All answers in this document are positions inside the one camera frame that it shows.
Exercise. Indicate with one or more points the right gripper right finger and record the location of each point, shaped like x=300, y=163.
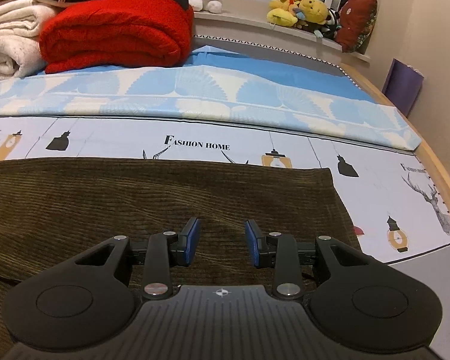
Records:
x=352, y=298

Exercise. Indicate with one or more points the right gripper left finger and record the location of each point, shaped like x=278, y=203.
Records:
x=91, y=297

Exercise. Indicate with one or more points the brown corduroy pants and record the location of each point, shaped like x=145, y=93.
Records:
x=52, y=209

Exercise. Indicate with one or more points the printed fashion home bedsheet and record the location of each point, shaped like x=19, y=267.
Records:
x=396, y=209

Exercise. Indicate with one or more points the purple bag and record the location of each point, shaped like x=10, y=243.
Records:
x=402, y=86

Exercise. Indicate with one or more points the blue white patterned sheet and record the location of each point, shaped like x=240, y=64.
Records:
x=222, y=86

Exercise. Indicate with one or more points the red folded blanket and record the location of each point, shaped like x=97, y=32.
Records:
x=128, y=33

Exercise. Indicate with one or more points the cream folded quilt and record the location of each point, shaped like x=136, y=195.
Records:
x=21, y=22

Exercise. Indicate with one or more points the dark red cushion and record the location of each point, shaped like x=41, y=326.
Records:
x=357, y=19

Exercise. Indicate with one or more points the yellow plush toys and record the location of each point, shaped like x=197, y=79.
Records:
x=309, y=15

